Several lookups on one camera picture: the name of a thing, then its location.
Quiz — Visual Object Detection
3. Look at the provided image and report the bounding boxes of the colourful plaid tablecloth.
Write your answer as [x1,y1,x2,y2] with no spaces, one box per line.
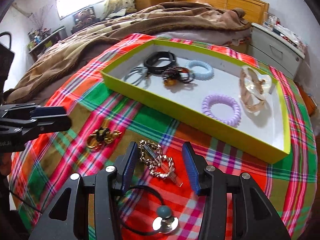
[9,34,317,239]

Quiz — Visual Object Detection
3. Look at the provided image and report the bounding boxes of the orange storage box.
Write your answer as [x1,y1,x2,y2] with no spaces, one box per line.
[299,86,317,116]

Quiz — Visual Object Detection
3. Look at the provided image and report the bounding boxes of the gold chain hair clip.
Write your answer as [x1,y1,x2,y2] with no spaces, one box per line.
[138,139,183,187]

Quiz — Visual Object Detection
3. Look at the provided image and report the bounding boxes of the teddy bear picture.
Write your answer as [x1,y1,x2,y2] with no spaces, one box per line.
[72,7,99,31]

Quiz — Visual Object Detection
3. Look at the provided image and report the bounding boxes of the amber beaded hair tie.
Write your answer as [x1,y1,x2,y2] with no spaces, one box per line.
[160,65,196,87]

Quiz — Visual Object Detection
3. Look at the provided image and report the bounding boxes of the grey elastic hair ties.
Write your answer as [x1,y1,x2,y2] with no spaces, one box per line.
[122,65,153,87]

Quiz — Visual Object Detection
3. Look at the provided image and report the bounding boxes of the purple spiral hair tie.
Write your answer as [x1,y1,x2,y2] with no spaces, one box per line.
[201,93,242,127]

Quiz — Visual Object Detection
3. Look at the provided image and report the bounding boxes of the white bedside cabinet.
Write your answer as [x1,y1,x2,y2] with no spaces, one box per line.
[248,23,305,79]

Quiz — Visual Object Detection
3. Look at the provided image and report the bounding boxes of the clear pink hair claw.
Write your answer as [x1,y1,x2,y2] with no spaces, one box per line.
[239,66,272,113]

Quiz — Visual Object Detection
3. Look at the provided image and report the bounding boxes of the black leather bracelet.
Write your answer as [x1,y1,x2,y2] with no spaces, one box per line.
[143,50,177,75]

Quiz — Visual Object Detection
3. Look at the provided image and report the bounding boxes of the black elastic with bead charm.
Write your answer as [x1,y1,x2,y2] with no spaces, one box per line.
[117,185,179,237]

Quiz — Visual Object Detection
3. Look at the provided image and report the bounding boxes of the light blue spiral hair tie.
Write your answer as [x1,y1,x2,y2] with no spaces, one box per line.
[185,60,215,81]

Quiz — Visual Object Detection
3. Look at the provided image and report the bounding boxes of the gold flower hair tie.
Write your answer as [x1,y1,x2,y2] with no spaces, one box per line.
[86,126,123,151]

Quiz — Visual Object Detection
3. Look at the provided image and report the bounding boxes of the brown fleece blanket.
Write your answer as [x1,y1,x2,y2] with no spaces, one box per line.
[8,2,251,104]

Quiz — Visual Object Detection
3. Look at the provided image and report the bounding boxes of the green shallow cardboard box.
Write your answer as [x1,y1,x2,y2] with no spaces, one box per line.
[101,39,291,164]

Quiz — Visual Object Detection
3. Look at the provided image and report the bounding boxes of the wooden headboard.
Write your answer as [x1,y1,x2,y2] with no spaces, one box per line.
[174,0,269,24]

